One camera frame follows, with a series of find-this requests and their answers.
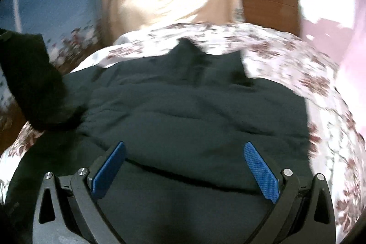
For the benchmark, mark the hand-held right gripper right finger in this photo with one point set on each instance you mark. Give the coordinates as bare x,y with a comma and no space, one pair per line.
261,172

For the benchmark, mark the dark green garment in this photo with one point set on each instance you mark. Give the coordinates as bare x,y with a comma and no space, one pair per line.
185,118

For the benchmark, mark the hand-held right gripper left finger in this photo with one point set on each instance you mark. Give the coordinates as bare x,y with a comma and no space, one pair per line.
109,169

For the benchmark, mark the brown wooden furniture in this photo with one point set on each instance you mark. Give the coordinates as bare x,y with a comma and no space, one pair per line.
270,6

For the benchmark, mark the white floral bedspread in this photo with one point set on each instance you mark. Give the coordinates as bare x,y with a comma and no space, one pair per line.
300,75

